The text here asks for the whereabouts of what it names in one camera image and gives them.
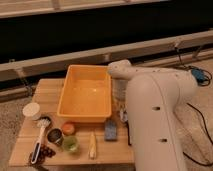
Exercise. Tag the dark grape bunch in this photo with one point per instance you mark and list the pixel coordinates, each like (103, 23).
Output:
(44, 152)

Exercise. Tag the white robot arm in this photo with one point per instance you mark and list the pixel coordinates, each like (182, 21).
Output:
(151, 96)

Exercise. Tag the brown black block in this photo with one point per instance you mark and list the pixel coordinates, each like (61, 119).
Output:
(128, 134)

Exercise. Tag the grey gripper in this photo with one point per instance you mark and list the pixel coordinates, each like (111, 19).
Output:
(119, 90)

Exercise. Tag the green plastic cup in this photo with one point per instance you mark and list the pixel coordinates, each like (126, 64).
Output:
(70, 144)

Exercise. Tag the white round container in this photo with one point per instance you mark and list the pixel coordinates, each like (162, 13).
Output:
(32, 111)

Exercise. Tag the metal can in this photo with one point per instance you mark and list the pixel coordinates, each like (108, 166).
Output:
(55, 136)

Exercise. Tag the orange plastic bin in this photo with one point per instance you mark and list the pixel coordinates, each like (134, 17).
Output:
(86, 94)

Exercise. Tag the blue sponge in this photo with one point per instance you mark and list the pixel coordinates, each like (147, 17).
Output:
(110, 131)

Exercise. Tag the yellow corn cob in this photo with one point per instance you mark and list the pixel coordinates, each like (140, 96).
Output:
(92, 153)

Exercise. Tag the blue power box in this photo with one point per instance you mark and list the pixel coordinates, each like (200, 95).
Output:
(199, 75)

